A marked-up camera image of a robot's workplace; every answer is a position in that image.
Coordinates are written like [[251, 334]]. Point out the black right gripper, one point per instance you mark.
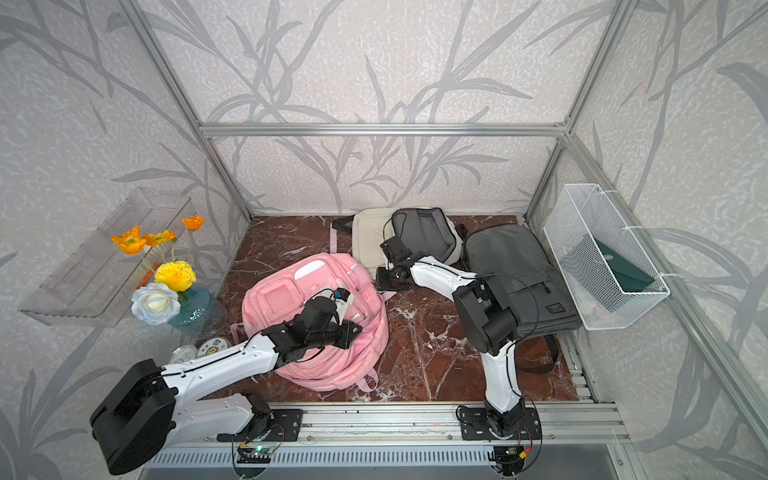
[[381, 283]]

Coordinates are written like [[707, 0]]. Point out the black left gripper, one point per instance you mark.
[[346, 333]]

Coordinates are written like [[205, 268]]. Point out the pink backpack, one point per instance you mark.
[[282, 295]]

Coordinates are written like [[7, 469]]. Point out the grey fabric backpack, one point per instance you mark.
[[515, 257]]

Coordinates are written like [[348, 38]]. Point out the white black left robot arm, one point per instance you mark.
[[153, 407]]

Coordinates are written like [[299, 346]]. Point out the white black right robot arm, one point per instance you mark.
[[487, 316]]

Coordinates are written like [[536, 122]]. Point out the green labelled tin can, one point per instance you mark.
[[212, 346]]

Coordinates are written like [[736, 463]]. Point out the teal glass vase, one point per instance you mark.
[[201, 315]]

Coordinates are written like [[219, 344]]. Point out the silver tin can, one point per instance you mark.
[[183, 354]]

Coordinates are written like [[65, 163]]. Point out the left controller circuit board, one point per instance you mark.
[[255, 453]]

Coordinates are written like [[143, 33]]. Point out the controller circuit board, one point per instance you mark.
[[255, 453], [508, 461]]

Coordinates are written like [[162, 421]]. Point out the yellow artificial flower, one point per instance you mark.
[[178, 276]]

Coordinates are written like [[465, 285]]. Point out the small orange artificial flower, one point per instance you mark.
[[193, 223]]

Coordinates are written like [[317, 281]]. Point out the white artificial rose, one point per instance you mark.
[[155, 304]]

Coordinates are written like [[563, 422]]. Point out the orange artificial poppy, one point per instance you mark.
[[131, 242]]

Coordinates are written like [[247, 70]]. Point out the green book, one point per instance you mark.
[[605, 274]]

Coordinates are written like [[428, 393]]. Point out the right controller circuit board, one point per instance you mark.
[[508, 461]]

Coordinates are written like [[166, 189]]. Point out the clear plastic shelf tray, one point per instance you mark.
[[94, 286]]

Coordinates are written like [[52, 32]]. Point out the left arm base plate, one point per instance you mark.
[[279, 425]]

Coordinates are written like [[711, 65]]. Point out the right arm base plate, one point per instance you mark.
[[476, 427]]

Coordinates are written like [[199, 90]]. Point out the white wire mesh basket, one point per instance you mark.
[[586, 208]]

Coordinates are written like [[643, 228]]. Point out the aluminium mounting rail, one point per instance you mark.
[[418, 423]]

